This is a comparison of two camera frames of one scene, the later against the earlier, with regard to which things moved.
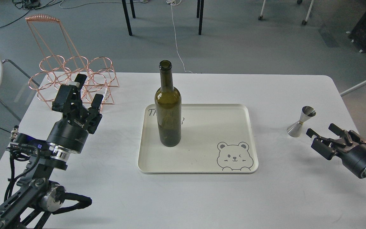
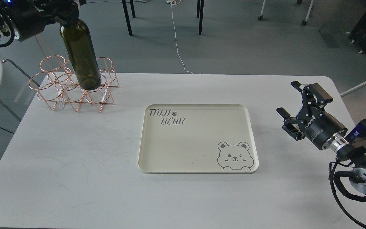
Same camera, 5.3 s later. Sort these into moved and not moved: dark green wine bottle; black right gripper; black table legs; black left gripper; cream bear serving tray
Moved: dark green wine bottle; black right gripper; black left gripper
Not moved: black table legs; cream bear serving tray
